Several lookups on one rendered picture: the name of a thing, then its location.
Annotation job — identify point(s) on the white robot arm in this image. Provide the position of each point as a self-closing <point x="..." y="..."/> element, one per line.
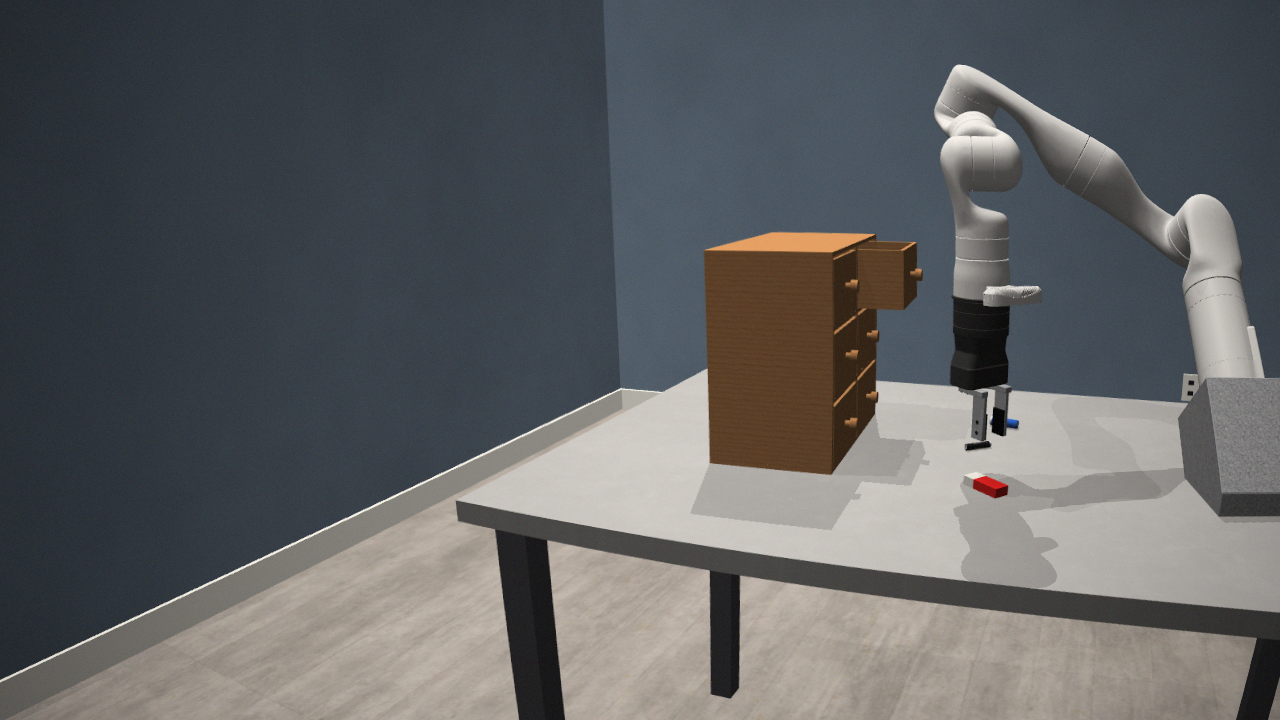
<point x="1200" y="238"/>

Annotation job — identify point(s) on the small brown wooden chest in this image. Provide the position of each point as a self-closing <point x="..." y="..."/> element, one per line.
<point x="770" y="350"/>

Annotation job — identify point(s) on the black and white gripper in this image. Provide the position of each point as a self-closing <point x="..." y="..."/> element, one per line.
<point x="979" y="361"/>

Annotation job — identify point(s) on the red and white eraser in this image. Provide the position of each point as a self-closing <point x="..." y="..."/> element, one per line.
<point x="985" y="485"/>

